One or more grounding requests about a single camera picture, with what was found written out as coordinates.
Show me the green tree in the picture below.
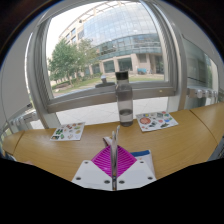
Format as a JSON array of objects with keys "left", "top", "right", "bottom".
[{"left": 46, "top": 38, "right": 101, "bottom": 88}]

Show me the dark window handle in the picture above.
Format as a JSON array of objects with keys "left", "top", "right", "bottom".
[{"left": 94, "top": 75, "right": 116, "bottom": 89}]

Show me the sticker sheet with red circle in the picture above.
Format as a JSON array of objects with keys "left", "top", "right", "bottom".
[{"left": 135, "top": 110, "right": 179, "bottom": 133}]

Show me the glass-fronted building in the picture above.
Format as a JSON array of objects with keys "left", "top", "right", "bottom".
[{"left": 59, "top": 1, "right": 166, "bottom": 76}]

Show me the clear water bottle, black cap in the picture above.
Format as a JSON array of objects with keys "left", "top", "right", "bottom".
[{"left": 114, "top": 70, "right": 135, "bottom": 128}]

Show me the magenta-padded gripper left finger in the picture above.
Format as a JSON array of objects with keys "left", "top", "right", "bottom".
[{"left": 71, "top": 145, "right": 115, "bottom": 191}]

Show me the rectangular food sticker sheet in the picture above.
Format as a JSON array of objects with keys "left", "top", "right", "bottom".
[{"left": 49, "top": 121, "right": 86, "bottom": 142}]

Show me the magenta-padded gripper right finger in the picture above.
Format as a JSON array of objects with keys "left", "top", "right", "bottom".
[{"left": 116, "top": 145, "right": 157, "bottom": 191}]

